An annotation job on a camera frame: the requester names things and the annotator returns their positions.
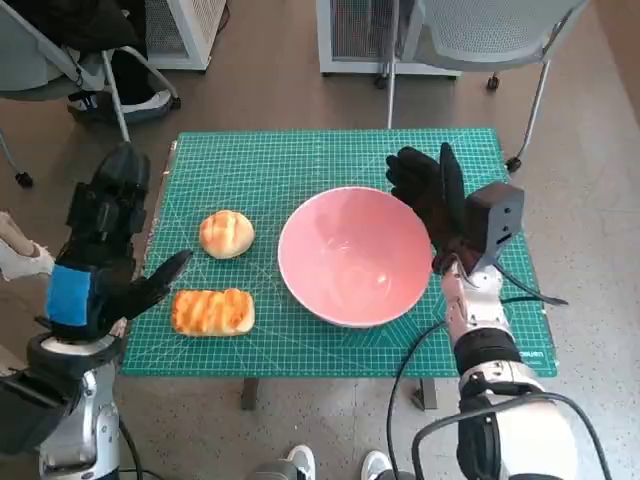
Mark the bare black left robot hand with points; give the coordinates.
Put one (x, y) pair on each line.
(100, 250)

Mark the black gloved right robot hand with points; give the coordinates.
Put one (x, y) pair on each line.
(430, 190)

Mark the pink bowl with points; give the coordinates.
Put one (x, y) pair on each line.
(350, 260)

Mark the round bread bun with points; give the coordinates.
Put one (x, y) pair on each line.
(227, 234)

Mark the rectangular bread loaf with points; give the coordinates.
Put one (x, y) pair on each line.
(212, 312)

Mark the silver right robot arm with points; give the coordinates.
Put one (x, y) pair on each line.
(480, 320)

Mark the green cutting mat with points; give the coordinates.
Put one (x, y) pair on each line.
(300, 165)

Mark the grey office chair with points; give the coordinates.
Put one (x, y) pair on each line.
(490, 30)
(35, 75)

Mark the seated person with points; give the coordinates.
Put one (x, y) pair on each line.
(130, 75)

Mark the white cabinet dark mesh door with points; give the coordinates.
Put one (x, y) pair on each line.
(350, 30)

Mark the white perforated metal cabinet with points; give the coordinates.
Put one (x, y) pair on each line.
(200, 30)

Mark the white shoe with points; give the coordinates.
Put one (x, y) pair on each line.
(376, 462)
(301, 460)

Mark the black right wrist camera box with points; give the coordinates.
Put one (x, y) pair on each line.
(495, 215)

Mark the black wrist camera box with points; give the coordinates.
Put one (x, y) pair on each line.
(495, 215)
(30, 410)

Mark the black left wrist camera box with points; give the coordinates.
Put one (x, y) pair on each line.
(30, 410)

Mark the dark table leg bracket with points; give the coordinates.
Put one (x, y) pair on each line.
(425, 397)
(250, 395)

